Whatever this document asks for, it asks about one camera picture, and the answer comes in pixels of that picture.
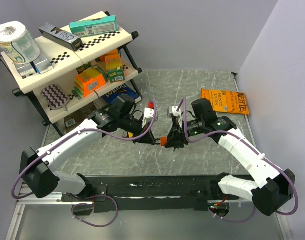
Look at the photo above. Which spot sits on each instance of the teal toothpaste box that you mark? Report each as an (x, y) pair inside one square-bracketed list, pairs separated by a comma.
[(94, 27)]

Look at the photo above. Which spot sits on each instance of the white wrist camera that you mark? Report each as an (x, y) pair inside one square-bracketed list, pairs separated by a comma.
[(148, 114), (174, 112)]

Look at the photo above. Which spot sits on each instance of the cream three-tier shelf rack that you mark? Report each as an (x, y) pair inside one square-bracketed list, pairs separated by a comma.
[(65, 63)]

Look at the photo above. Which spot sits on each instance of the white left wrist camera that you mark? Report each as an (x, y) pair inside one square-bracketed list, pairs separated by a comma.
[(148, 114)]

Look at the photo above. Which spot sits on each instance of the yellow padlock with keys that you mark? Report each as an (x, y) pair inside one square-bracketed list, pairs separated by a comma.
[(127, 135)]

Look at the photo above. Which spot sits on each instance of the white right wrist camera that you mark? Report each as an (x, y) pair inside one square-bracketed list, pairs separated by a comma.
[(174, 112)]

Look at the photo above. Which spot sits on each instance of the silver blue small box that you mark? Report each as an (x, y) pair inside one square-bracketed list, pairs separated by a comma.
[(42, 65)]

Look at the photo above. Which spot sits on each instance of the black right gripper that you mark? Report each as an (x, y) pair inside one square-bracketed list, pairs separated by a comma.
[(175, 136)]

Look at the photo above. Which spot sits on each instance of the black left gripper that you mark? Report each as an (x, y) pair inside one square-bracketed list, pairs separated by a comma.
[(148, 139)]

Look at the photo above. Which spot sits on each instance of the orange padlock with keys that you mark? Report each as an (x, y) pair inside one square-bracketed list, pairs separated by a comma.
[(162, 141)]

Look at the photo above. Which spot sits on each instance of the blue Doritos chip bag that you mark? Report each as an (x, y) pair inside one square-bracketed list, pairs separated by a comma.
[(109, 97)]

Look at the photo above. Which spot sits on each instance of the brown cardboard box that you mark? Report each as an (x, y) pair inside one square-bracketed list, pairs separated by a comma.
[(76, 118)]

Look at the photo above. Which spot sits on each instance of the toilet paper roll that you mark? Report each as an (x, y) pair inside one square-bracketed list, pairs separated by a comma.
[(18, 43)]

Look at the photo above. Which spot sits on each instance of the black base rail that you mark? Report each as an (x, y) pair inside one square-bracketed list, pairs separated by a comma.
[(159, 192)]

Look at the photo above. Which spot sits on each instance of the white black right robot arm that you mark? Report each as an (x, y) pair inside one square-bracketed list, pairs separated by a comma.
[(271, 190)]

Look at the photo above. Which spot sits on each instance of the dark grey long box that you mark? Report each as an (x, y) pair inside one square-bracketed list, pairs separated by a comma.
[(61, 37)]

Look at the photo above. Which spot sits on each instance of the upright orange green box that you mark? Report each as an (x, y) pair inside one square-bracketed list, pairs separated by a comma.
[(114, 67)]

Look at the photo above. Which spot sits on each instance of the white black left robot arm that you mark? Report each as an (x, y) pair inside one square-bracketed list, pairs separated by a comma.
[(39, 168)]

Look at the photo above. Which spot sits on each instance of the orange green sponge pack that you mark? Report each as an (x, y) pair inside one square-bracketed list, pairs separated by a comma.
[(89, 81)]

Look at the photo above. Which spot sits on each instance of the orange Kettle chip bag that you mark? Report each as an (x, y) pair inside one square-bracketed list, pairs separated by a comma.
[(225, 101)]

